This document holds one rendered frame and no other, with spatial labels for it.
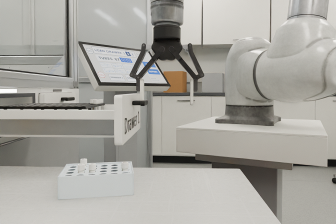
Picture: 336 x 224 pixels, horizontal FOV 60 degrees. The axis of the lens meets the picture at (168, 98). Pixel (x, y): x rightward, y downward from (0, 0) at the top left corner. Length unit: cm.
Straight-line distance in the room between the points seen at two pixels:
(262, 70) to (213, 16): 328
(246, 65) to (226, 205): 52
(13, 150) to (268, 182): 73
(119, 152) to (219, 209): 127
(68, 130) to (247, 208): 41
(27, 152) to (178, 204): 62
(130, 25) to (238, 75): 166
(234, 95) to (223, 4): 327
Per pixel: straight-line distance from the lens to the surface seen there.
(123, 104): 65
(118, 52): 174
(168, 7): 78
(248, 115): 93
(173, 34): 78
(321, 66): 76
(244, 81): 91
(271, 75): 83
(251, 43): 95
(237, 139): 79
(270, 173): 93
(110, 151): 173
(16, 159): 94
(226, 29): 408
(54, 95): 111
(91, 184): 52
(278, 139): 78
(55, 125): 70
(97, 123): 67
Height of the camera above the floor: 94
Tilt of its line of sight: 2 degrees down
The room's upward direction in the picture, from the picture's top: straight up
